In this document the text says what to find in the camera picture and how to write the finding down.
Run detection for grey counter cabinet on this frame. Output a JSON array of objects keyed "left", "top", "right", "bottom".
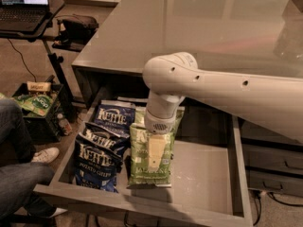
[{"left": 72, "top": 0, "right": 302, "bottom": 104}]

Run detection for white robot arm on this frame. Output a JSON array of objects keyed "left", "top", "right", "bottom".
[{"left": 142, "top": 52, "right": 303, "bottom": 143}]

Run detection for person's jeans legs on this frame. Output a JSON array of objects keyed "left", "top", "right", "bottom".
[{"left": 0, "top": 98, "right": 55, "bottom": 218}]

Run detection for dark lower drawer unit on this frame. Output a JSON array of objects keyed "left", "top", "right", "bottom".
[{"left": 239, "top": 119, "right": 303, "bottom": 197}]

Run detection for tan box on crate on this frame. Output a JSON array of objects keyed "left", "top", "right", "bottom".
[{"left": 27, "top": 81, "right": 51, "bottom": 93}]

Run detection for middle blue Kettle chip bag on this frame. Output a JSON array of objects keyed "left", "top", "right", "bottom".
[{"left": 82, "top": 122, "right": 130, "bottom": 157}]

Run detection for black crate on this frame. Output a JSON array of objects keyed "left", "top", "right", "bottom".
[{"left": 12, "top": 83, "right": 76, "bottom": 144}]

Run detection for white sneaker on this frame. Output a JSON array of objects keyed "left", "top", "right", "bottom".
[
  {"left": 27, "top": 206, "right": 68, "bottom": 219},
  {"left": 32, "top": 148, "right": 60, "bottom": 164}
]

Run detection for green jalapeno chip bag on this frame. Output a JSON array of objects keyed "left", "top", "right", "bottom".
[
  {"left": 134, "top": 107, "right": 185, "bottom": 134},
  {"left": 129, "top": 123, "right": 174, "bottom": 185}
]

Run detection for black laptop stand table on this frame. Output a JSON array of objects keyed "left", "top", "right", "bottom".
[{"left": 0, "top": 0, "right": 75, "bottom": 102}]

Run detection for white sneaker lower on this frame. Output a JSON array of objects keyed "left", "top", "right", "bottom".
[{"left": 27, "top": 206, "right": 68, "bottom": 219}]

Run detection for blue kettle chip bag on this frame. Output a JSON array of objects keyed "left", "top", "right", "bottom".
[
  {"left": 74, "top": 133, "right": 122, "bottom": 193},
  {"left": 94, "top": 100, "right": 135, "bottom": 135},
  {"left": 82, "top": 122, "right": 130, "bottom": 157}
]

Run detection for white sneaker upper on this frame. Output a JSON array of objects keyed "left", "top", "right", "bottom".
[{"left": 32, "top": 148, "right": 60, "bottom": 164}]

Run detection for small bottle by crate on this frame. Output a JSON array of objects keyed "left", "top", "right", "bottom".
[{"left": 57, "top": 113, "right": 72, "bottom": 135}]

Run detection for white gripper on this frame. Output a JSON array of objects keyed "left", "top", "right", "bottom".
[{"left": 144, "top": 112, "right": 176, "bottom": 168}]

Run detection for black cables right floor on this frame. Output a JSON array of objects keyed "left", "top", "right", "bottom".
[{"left": 250, "top": 190, "right": 303, "bottom": 227}]

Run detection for dark bag on stand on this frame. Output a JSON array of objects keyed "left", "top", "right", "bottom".
[{"left": 52, "top": 14, "right": 99, "bottom": 52}]

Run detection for black laptop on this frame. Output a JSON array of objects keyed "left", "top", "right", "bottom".
[{"left": 0, "top": 0, "right": 49, "bottom": 33}]

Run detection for black floor cable left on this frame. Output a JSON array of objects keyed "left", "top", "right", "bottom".
[{"left": 7, "top": 38, "right": 38, "bottom": 83}]

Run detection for open grey top drawer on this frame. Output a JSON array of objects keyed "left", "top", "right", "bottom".
[{"left": 35, "top": 99, "right": 253, "bottom": 227}]

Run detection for front blue Kettle chip bag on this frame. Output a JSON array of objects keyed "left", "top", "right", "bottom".
[{"left": 74, "top": 133, "right": 122, "bottom": 193}]

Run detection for green snack packet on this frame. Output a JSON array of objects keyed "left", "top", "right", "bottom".
[{"left": 12, "top": 93, "right": 58, "bottom": 116}]

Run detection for rear blue Kettle chip bag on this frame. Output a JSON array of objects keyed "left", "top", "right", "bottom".
[{"left": 94, "top": 100, "right": 135, "bottom": 135}]

